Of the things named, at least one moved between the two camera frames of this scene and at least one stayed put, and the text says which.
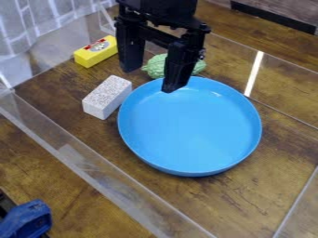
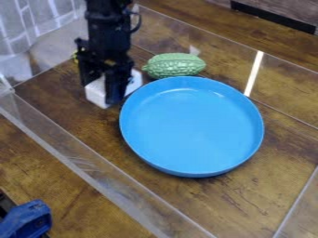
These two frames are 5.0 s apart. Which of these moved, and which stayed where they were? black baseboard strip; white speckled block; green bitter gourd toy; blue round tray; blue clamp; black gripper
Moved: white speckled block; black gripper
Stayed: blue clamp; green bitter gourd toy; black baseboard strip; blue round tray
